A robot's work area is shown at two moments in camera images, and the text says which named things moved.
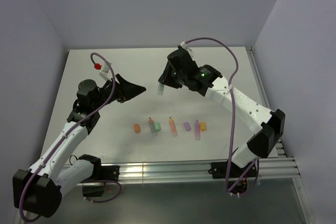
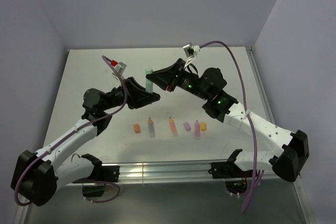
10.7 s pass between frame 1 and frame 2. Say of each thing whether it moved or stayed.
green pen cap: moved
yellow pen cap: stayed
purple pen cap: stayed
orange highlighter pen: stayed
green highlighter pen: moved
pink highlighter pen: stayed
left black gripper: moved
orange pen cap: stayed
